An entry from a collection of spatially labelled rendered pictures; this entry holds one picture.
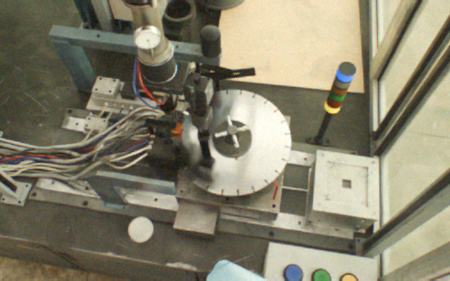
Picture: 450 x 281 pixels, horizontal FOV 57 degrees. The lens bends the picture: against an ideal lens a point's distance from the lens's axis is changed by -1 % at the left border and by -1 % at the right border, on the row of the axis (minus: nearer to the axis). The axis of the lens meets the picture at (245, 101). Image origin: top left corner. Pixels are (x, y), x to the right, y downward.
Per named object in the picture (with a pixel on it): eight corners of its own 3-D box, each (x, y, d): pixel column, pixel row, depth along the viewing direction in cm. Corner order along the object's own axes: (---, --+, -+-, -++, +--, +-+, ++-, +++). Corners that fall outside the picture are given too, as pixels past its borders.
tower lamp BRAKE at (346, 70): (353, 69, 109) (356, 62, 106) (353, 84, 106) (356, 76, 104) (336, 67, 109) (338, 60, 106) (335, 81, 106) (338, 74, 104)
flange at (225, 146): (260, 140, 117) (261, 137, 115) (229, 164, 113) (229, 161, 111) (234, 114, 121) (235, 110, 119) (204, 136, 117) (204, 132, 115)
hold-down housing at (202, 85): (216, 117, 107) (212, 71, 90) (210, 132, 104) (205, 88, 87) (196, 111, 107) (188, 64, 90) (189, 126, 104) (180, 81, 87)
